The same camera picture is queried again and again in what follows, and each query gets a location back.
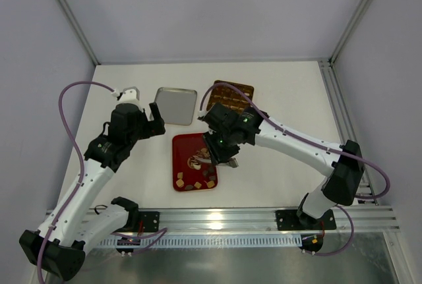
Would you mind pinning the silver tin lid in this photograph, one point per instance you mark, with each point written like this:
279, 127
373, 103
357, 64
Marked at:
176, 105

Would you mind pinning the aluminium mounting rail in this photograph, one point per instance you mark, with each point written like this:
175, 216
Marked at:
256, 227

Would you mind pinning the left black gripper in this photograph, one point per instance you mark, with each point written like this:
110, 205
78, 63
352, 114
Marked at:
151, 125

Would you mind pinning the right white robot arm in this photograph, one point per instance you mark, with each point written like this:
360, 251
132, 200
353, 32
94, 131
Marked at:
341, 165

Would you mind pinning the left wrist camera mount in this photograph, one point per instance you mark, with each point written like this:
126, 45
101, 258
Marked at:
128, 95

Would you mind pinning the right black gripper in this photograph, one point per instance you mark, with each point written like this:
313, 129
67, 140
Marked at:
221, 153

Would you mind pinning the tan square chocolate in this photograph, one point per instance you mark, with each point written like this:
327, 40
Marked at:
180, 183

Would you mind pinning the gold chocolate tin box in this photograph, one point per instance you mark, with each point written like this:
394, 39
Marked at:
229, 98

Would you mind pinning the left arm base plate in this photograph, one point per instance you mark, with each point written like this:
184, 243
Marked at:
148, 222

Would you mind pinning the silver metal tongs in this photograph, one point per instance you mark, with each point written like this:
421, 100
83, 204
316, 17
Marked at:
204, 159

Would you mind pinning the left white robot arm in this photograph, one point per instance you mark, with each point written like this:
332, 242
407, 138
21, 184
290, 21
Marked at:
61, 243

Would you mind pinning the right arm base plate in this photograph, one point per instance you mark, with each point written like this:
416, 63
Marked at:
289, 220

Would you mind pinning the red rectangular tray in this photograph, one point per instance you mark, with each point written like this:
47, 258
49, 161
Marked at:
184, 147

